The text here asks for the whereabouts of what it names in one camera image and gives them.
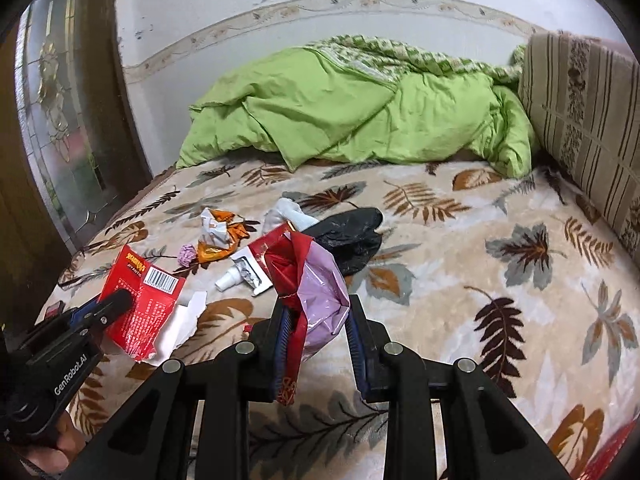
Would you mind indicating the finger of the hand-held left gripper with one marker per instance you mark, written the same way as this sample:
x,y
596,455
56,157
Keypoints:
x,y
115,305

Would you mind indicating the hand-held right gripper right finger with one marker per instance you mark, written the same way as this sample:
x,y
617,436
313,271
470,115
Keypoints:
x,y
357,350

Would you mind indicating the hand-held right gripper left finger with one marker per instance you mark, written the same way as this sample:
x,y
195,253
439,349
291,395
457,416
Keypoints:
x,y
276,350

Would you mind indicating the torn red cardboard box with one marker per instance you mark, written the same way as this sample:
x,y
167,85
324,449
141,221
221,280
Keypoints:
x,y
150,320

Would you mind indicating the purple and red plastic bag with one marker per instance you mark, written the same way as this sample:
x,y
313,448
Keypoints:
x,y
322,285

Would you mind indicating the white spray bottle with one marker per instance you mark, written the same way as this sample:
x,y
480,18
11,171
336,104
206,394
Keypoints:
x,y
231,277

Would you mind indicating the red mesh basket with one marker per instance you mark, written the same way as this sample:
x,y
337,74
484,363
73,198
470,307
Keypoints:
x,y
610,455

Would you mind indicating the person's left hand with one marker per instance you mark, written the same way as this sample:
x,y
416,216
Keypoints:
x,y
55,447

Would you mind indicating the crumpled purple paper ball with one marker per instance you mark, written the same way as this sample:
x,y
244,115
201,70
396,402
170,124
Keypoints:
x,y
188,255

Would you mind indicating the black plastic bag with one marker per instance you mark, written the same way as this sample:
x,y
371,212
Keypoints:
x,y
350,240

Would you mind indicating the orange and white snack wrapper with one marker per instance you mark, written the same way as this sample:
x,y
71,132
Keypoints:
x,y
215,232

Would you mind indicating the leaf print blanket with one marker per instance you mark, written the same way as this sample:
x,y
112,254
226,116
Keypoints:
x,y
475,260

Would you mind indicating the wooden door with glass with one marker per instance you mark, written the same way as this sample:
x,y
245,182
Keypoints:
x,y
55,110

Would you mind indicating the green quilt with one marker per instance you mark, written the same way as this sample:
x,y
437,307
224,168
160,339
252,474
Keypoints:
x,y
350,110

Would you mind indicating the striped brown pillow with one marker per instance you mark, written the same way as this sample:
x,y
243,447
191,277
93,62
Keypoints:
x,y
590,120

